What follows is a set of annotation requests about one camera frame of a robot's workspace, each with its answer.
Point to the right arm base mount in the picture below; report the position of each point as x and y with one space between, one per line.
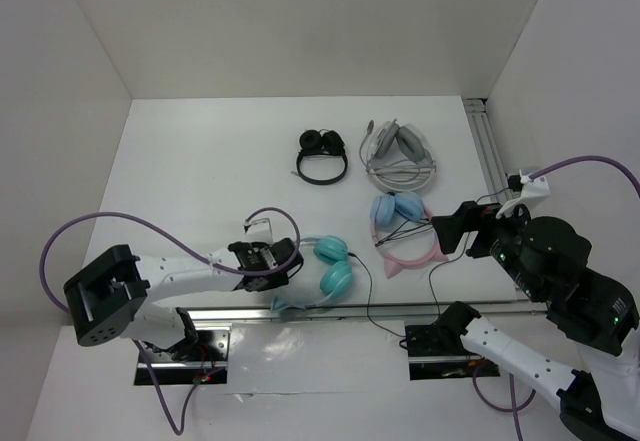
430 358

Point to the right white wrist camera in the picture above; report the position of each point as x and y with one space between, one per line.
528 189

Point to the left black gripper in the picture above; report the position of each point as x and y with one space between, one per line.
276 280

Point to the aluminium rail at right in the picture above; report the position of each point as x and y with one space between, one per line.
490 161

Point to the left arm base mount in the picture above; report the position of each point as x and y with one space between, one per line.
205 363

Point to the teal cat-ear headphones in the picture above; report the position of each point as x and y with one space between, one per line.
335 282

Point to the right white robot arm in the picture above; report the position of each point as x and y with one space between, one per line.
548 260

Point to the aluminium rail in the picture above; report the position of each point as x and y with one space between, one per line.
353 312
490 161

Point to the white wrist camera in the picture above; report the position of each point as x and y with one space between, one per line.
258 230
528 189

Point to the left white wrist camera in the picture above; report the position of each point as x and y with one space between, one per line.
258 230

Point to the small black headphones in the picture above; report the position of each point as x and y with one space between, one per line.
321 144

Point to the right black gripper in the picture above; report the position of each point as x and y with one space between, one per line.
470 213

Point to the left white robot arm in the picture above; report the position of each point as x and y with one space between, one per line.
118 294

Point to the pink blue cat-ear headphones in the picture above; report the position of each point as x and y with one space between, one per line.
396 217

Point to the white grey headset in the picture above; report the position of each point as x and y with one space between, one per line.
396 157

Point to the aluminium rail at front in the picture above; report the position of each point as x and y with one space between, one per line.
353 312

